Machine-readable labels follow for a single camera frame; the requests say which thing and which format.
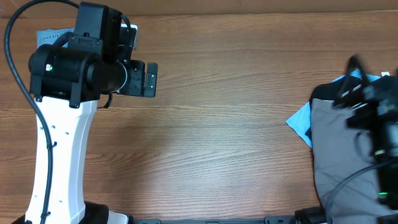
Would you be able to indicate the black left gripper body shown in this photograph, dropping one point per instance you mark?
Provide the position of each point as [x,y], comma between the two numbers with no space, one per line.
[134,83]

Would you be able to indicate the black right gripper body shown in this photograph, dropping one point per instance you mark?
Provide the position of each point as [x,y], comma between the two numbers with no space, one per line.
[359,111]

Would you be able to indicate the light blue denim jeans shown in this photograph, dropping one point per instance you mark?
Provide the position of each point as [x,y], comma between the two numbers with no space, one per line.
[49,36]

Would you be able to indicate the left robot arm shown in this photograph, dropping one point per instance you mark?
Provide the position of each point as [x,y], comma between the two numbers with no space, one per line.
[67,79]

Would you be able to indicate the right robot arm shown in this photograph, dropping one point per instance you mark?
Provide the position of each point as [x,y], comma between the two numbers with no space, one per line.
[377,147]

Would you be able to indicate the black folded garment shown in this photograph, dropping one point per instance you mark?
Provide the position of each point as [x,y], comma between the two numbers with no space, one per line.
[385,88]

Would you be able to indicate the light blue folded shirt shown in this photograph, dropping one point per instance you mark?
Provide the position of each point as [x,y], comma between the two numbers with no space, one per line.
[300,121]

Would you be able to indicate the grey folded trousers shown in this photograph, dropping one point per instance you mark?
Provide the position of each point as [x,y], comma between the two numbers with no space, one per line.
[335,158]

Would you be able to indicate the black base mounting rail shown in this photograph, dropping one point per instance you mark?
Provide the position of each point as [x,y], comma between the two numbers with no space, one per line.
[284,219]

